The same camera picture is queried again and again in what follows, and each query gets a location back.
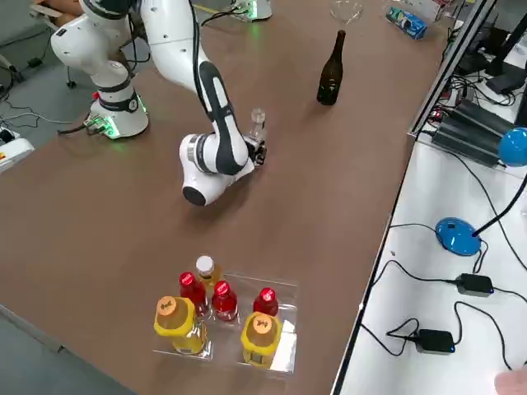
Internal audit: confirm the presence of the white-capped yellow drink bottle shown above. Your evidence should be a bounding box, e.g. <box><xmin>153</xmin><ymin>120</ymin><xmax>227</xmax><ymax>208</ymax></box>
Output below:
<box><xmin>194</xmin><ymin>254</ymin><xmax>224</xmax><ymax>294</ymax></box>

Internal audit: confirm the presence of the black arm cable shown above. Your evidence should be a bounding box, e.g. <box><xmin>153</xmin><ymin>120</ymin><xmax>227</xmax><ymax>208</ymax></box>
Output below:
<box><xmin>119</xmin><ymin>0</ymin><xmax>208</xmax><ymax>109</ymax></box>

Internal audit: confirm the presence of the clear plastic drink bottle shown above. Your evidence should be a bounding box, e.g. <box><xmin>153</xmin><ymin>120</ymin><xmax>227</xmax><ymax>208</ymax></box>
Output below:
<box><xmin>245</xmin><ymin>107</ymin><xmax>268</xmax><ymax>145</ymax></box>

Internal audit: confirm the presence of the teal snack packet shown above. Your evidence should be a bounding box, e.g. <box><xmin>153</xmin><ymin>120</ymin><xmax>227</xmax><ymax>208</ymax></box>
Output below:
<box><xmin>386</xmin><ymin>6</ymin><xmax>413</xmax><ymax>26</ymax></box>

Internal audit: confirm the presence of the white side desk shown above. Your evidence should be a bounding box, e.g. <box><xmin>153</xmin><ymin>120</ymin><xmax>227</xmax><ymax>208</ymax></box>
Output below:
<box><xmin>331</xmin><ymin>135</ymin><xmax>527</xmax><ymax>395</ymax></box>

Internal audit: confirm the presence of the blue biscuit packet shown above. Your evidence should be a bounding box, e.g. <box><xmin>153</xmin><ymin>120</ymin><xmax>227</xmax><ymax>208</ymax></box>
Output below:
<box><xmin>398</xmin><ymin>11</ymin><xmax>427</xmax><ymax>40</ymax></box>

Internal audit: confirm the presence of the black power adapter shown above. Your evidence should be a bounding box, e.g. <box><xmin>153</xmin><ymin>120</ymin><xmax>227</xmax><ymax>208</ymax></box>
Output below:
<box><xmin>414</xmin><ymin>328</ymin><xmax>456</xmax><ymax>356</ymax></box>
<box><xmin>455</xmin><ymin>272</ymin><xmax>495</xmax><ymax>298</ymax></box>

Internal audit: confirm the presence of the yellow bottle with orange lid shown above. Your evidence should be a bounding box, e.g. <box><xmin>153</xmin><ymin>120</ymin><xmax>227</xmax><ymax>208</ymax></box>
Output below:
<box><xmin>240</xmin><ymin>311</ymin><xmax>284</xmax><ymax>368</ymax></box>
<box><xmin>152</xmin><ymin>295</ymin><xmax>210</xmax><ymax>356</ymax></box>

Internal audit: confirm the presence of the black monitor stand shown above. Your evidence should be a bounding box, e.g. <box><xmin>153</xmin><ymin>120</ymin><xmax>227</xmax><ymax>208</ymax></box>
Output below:
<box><xmin>485</xmin><ymin>16</ymin><xmax>527</xmax><ymax>96</ymax></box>

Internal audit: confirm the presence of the green circuit board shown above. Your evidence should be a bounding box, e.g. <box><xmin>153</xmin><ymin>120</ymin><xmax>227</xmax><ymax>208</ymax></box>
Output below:
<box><xmin>228</xmin><ymin>0</ymin><xmax>253</xmax><ymax>18</ymax></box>

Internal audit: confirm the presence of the white controller box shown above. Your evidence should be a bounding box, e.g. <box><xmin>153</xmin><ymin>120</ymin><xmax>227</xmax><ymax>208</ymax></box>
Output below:
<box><xmin>0</xmin><ymin>137</ymin><xmax>36</xmax><ymax>173</ymax></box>

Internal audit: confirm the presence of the red drink bottle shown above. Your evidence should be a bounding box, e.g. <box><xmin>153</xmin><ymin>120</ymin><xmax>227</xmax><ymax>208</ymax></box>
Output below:
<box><xmin>252</xmin><ymin>286</ymin><xmax>280</xmax><ymax>318</ymax></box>
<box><xmin>210</xmin><ymin>280</ymin><xmax>240</xmax><ymax>324</ymax></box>
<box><xmin>179</xmin><ymin>271</ymin><xmax>208</xmax><ymax>318</ymax></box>

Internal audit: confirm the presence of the blue desk lamp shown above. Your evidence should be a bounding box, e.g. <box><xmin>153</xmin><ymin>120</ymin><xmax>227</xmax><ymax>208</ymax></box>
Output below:
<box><xmin>435</xmin><ymin>126</ymin><xmax>527</xmax><ymax>258</ymax></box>

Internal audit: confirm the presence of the clear acrylic bottle shelf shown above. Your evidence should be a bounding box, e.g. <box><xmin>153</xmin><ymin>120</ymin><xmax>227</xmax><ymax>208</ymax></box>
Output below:
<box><xmin>151</xmin><ymin>269</ymin><xmax>299</xmax><ymax>374</ymax></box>

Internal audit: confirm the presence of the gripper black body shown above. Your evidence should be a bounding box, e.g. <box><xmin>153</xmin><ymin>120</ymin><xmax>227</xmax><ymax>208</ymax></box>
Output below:
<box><xmin>245</xmin><ymin>137</ymin><xmax>268</xmax><ymax>168</ymax></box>

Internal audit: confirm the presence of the person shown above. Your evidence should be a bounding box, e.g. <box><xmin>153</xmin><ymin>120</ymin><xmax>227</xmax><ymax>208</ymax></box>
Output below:
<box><xmin>35</xmin><ymin>0</ymin><xmax>86</xmax><ymax>17</ymax></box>

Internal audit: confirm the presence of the black adapter cable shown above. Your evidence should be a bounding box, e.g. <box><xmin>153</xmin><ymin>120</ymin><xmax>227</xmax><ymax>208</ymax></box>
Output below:
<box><xmin>360</xmin><ymin>258</ymin><xmax>459</xmax><ymax>314</ymax></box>
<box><xmin>360</xmin><ymin>317</ymin><xmax>422</xmax><ymax>357</ymax></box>
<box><xmin>452</xmin><ymin>301</ymin><xmax>515</xmax><ymax>371</ymax></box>

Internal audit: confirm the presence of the dark finned metal box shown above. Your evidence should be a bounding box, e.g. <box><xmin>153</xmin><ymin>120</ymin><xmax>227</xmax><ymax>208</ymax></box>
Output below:
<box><xmin>431</xmin><ymin>98</ymin><xmax>516</xmax><ymax>169</ymax></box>

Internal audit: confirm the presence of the office chair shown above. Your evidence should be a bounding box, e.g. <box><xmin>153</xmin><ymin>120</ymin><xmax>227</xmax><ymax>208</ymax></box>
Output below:
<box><xmin>28</xmin><ymin>0</ymin><xmax>79</xmax><ymax>90</ymax></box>

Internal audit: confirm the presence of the pale pink rounded object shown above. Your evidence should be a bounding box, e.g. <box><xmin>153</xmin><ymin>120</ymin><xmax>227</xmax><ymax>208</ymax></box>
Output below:
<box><xmin>493</xmin><ymin>368</ymin><xmax>527</xmax><ymax>395</ymax></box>

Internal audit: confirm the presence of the dark brown glass bottle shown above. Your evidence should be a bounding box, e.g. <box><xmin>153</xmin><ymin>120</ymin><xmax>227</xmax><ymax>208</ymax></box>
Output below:
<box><xmin>315</xmin><ymin>29</ymin><xmax>347</xmax><ymax>106</ymax></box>

